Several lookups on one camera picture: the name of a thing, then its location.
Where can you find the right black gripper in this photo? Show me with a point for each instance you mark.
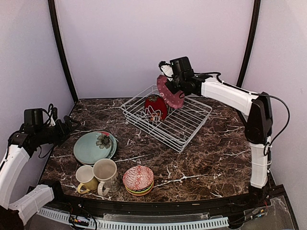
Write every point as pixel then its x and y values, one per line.
pixel 173 89

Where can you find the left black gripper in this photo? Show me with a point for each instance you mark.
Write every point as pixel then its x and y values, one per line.
pixel 64 133

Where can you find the pink dotted scalloped plate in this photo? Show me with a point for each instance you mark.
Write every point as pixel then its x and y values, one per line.
pixel 171 99

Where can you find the light teal plate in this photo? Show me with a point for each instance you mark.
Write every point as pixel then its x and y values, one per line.
pixel 92 147

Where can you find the red floral plate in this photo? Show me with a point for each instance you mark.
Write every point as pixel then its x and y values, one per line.
pixel 155 108

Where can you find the red and teal plate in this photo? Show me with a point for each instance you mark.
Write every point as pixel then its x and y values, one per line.
pixel 114 146

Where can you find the yellow mug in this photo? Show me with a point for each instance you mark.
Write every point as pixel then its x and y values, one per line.
pixel 86 179

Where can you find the white patterned mug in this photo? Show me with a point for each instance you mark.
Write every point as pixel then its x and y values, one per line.
pixel 106 173

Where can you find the blue and white bowl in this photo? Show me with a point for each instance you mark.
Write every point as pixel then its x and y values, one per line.
pixel 138 177

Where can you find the white and red bowl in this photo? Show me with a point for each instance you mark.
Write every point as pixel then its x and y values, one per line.
pixel 140 190

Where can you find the lime green bowl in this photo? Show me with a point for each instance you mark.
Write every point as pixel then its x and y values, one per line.
pixel 141 193

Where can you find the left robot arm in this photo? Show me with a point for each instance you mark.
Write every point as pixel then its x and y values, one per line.
pixel 40 127

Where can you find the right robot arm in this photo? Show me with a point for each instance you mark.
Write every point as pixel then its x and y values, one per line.
pixel 255 107

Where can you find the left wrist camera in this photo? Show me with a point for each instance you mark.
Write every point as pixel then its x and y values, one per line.
pixel 52 115

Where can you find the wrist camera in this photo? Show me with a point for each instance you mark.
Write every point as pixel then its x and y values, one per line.
pixel 166 69
pixel 52 115

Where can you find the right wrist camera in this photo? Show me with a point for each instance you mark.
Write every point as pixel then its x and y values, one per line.
pixel 166 69

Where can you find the white wire dish rack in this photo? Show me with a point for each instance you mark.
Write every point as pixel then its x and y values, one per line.
pixel 177 129

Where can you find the black right frame post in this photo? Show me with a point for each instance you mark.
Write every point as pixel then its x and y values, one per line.
pixel 250 42

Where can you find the black frame post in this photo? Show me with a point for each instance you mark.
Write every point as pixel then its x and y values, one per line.
pixel 250 42
pixel 60 48

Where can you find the white slotted cable duct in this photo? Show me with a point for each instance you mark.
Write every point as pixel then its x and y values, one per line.
pixel 112 222

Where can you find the black left frame post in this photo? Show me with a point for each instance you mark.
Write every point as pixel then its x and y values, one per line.
pixel 60 48

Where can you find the black front table rail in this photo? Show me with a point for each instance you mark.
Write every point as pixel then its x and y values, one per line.
pixel 232 206

